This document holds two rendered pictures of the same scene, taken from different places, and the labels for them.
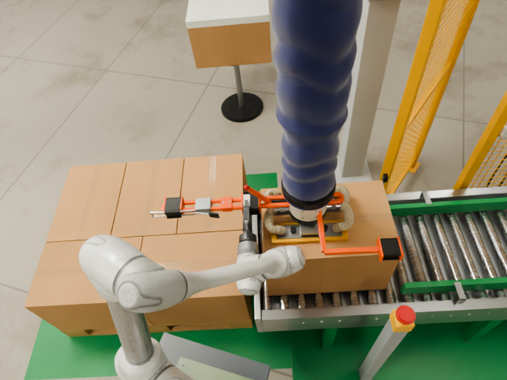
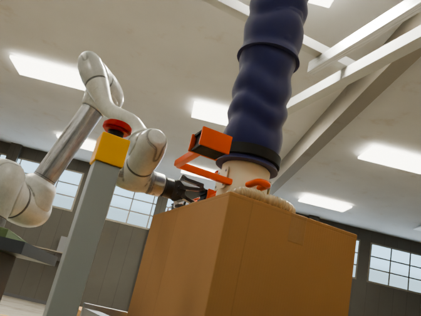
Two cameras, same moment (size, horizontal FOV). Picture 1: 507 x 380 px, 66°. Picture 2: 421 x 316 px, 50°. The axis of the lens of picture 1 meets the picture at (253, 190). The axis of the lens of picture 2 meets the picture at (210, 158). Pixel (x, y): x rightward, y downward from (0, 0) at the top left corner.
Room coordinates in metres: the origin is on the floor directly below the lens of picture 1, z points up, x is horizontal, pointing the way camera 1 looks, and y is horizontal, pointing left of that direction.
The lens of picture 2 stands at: (0.19, -1.52, 0.66)
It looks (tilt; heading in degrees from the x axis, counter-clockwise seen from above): 19 degrees up; 64
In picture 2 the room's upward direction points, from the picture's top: 13 degrees clockwise
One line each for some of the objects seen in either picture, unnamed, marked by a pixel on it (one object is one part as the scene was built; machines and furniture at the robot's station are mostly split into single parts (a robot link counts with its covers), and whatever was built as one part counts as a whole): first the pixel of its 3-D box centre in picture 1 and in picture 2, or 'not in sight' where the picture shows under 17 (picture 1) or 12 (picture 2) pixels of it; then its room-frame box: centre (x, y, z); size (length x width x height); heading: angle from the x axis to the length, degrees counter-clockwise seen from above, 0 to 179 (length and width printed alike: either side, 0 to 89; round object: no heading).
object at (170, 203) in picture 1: (174, 206); not in sight; (1.04, 0.37, 1.08); 0.08 x 0.07 x 0.05; 84
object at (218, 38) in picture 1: (231, 28); not in sight; (2.85, 0.00, 0.82); 0.60 x 0.40 x 0.40; 85
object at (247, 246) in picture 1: (247, 250); (155, 184); (0.77, 0.06, 1.07); 0.09 x 0.06 x 0.09; 85
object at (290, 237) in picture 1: (308, 230); not in sight; (0.88, -0.22, 0.97); 0.34 x 0.10 x 0.05; 84
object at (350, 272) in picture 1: (324, 239); (228, 288); (0.94, -0.32, 0.75); 0.60 x 0.40 x 0.40; 85
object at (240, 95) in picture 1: (238, 81); not in sight; (2.85, 0.00, 0.31); 0.40 x 0.40 x 0.62
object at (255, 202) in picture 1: (251, 203); (212, 200); (1.00, 0.02, 1.08); 0.10 x 0.08 x 0.06; 174
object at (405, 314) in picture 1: (404, 315); (116, 131); (0.44, -0.49, 1.02); 0.07 x 0.07 x 0.04
